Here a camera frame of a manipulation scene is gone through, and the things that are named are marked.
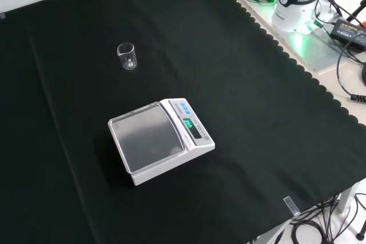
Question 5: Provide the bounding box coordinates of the clear tape strip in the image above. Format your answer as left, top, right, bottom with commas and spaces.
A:
283, 196, 301, 217

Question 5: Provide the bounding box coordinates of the black power adapter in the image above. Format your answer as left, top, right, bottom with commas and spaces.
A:
329, 18, 366, 54

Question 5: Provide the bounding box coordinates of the grey metal base plate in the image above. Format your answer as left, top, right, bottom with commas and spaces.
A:
281, 12, 366, 74

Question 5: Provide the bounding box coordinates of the small clear glass beaker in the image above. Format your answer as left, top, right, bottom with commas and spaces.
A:
116, 42, 137, 71

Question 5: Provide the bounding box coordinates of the black tripod leg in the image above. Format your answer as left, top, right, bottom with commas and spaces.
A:
347, 0, 366, 25

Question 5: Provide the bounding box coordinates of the black bench cloth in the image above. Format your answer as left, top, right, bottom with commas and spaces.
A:
0, 0, 366, 244

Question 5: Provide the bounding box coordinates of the grey table leg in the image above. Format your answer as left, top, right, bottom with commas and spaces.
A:
339, 180, 366, 217

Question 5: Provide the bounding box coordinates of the black adapter cable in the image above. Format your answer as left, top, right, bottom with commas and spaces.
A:
336, 41, 366, 102

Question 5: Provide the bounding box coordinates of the black coiled floor cable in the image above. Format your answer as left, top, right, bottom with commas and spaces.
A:
290, 198, 340, 244

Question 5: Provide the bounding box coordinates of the white electronic balance steel pan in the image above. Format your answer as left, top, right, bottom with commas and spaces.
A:
108, 98, 216, 187

